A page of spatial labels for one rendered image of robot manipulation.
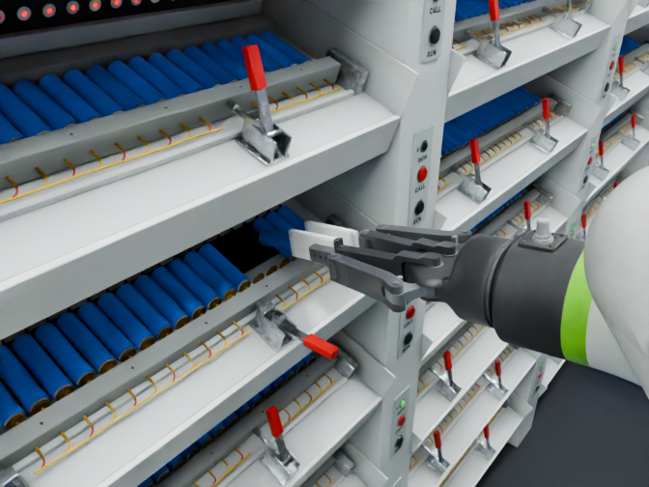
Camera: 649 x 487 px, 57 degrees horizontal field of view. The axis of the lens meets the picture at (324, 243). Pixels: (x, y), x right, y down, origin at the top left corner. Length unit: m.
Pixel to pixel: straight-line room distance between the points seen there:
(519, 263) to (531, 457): 1.35
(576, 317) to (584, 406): 1.54
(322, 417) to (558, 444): 1.14
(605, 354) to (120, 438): 0.38
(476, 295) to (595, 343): 0.09
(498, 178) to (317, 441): 0.50
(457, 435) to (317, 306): 0.75
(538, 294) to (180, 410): 0.31
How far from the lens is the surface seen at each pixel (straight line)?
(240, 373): 0.59
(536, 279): 0.46
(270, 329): 0.60
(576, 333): 0.46
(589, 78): 1.31
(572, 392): 2.02
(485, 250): 0.50
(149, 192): 0.46
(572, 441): 1.88
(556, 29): 1.11
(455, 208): 0.89
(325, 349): 0.57
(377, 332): 0.79
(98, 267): 0.43
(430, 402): 1.12
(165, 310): 0.60
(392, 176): 0.67
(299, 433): 0.79
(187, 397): 0.57
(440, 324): 0.98
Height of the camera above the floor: 1.29
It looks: 29 degrees down
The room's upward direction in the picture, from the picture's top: straight up
